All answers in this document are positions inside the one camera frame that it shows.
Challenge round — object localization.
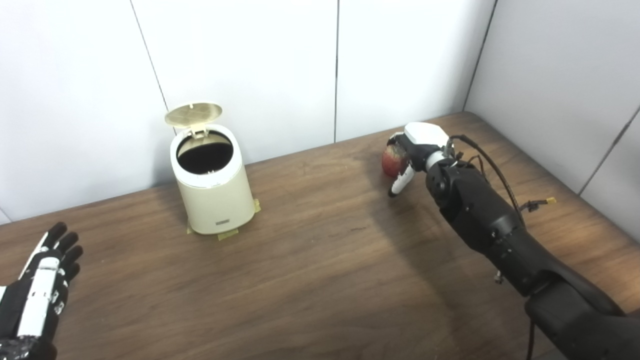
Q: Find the cream-colored bin body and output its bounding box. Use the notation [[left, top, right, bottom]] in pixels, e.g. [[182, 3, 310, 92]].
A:
[[170, 124, 257, 236]]

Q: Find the cream round bin lid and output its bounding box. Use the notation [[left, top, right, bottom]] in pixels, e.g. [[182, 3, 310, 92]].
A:
[[165, 102, 224, 139]]

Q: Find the black cable yellow connector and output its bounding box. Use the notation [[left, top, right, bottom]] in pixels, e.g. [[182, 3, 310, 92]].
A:
[[519, 197, 557, 214]]

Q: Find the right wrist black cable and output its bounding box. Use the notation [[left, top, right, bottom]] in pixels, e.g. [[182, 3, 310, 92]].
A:
[[446, 134, 527, 227]]

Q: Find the red apple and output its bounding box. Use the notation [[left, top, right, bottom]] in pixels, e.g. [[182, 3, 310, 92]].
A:
[[382, 144, 409, 178]]

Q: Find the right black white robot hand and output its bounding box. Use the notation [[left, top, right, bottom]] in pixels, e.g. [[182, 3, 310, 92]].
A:
[[387, 122, 451, 198]]

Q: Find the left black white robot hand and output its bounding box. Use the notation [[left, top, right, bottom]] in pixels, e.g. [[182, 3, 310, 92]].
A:
[[0, 222, 84, 360]]

